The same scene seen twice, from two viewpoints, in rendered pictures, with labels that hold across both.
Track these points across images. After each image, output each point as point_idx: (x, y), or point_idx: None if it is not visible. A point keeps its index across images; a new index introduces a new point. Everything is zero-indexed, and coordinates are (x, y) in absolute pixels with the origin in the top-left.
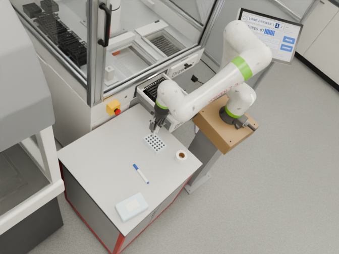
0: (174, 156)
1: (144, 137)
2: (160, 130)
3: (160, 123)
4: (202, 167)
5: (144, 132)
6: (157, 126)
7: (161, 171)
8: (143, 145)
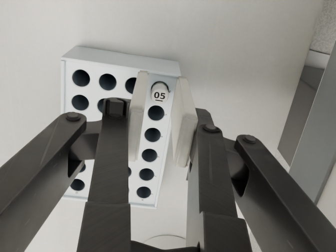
0: (151, 237)
1: (68, 60)
2: (251, 82)
3: (187, 213)
4: (289, 162)
5: (144, 1)
6: (177, 141)
7: (32, 241)
8: (56, 72)
